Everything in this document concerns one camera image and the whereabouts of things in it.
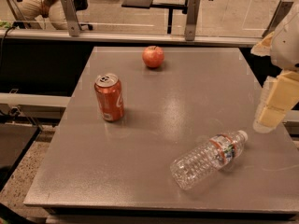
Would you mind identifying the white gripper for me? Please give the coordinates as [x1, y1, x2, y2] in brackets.
[250, 3, 299, 129]

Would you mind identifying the clear plastic water bottle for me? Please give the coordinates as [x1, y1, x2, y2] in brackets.
[170, 130, 248, 190]

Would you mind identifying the red coke can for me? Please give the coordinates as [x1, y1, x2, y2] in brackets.
[94, 73, 124, 121]

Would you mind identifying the red apple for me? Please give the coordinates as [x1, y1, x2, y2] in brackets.
[142, 46, 164, 68]

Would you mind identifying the seated person in background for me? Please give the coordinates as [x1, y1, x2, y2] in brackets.
[18, 0, 89, 30]

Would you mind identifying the black side table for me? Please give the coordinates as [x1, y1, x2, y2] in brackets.
[0, 124, 39, 190]

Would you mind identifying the right metal glass bracket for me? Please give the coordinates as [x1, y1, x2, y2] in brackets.
[262, 0, 293, 37]

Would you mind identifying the metal glass bracket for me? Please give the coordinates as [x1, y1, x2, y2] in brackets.
[184, 0, 200, 41]
[262, 0, 293, 37]
[60, 0, 81, 37]

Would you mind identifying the middle metal glass bracket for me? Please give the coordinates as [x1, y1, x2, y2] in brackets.
[184, 0, 200, 41]

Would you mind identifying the left metal glass bracket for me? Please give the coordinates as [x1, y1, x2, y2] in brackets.
[60, 0, 81, 37]

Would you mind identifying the black cable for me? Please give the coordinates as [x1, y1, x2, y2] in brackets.
[0, 25, 17, 73]

